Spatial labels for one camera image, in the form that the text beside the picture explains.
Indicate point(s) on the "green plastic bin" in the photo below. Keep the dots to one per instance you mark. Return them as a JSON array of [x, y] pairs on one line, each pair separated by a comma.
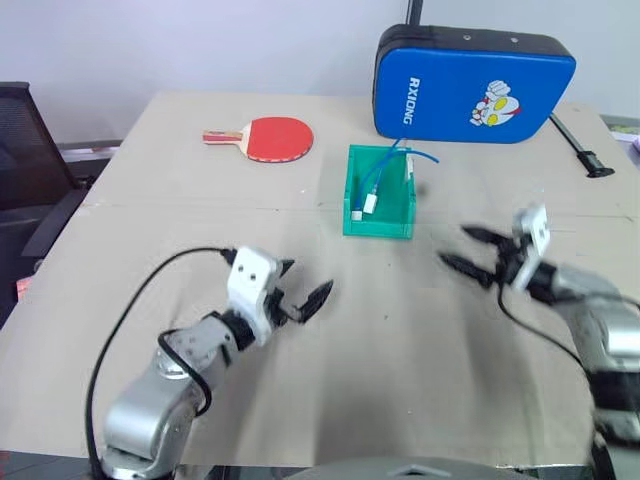
[[395, 210]]

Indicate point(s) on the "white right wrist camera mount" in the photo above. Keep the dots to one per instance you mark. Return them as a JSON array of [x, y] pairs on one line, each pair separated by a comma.
[[532, 240]]

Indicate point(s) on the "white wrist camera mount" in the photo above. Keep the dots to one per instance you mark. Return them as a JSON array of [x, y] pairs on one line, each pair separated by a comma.
[[532, 240], [250, 285]]

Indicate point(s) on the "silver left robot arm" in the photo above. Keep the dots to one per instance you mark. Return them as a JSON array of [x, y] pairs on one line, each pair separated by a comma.
[[145, 415]]

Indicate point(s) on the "blue RXIONG kick pad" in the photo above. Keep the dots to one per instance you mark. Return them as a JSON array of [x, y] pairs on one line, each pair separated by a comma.
[[450, 85]]

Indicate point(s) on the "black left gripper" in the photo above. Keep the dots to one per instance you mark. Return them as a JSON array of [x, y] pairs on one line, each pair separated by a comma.
[[285, 307]]

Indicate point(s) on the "black vertical pole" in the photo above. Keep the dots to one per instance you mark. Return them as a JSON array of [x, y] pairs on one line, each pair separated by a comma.
[[413, 12]]

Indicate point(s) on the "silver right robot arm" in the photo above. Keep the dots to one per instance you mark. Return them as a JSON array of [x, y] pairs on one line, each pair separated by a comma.
[[610, 330]]

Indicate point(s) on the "white coupler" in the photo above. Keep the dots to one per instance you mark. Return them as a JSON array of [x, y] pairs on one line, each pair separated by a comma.
[[370, 204]]

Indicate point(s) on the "black office chair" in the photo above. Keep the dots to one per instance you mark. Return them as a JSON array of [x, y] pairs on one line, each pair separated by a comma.
[[25, 160]]

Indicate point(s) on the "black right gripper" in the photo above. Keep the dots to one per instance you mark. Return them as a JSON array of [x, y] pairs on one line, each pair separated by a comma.
[[509, 260]]

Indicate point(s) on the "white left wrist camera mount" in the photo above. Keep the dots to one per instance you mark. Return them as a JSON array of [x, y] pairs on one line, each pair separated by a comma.
[[250, 285]]

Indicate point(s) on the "red table tennis paddle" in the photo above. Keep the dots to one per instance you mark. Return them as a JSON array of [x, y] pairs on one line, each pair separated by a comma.
[[280, 140]]

